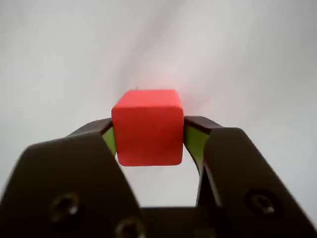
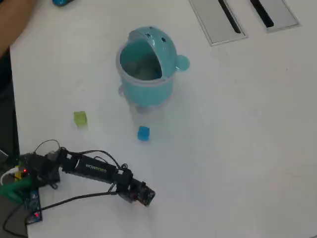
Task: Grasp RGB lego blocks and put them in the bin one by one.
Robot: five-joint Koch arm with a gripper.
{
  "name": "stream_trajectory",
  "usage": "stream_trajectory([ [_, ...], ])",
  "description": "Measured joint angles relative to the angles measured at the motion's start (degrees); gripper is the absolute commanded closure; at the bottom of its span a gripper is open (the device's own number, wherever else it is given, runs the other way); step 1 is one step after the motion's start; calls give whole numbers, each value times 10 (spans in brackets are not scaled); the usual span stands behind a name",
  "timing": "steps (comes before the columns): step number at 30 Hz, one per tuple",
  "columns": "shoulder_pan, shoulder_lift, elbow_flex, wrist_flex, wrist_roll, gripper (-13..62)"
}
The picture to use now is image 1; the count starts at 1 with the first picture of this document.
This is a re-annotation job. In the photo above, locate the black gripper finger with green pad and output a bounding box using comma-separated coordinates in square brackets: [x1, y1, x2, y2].
[0, 118, 147, 238]
[183, 116, 317, 238]

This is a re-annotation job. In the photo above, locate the red cube block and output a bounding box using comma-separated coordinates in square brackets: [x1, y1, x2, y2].
[111, 89, 185, 167]

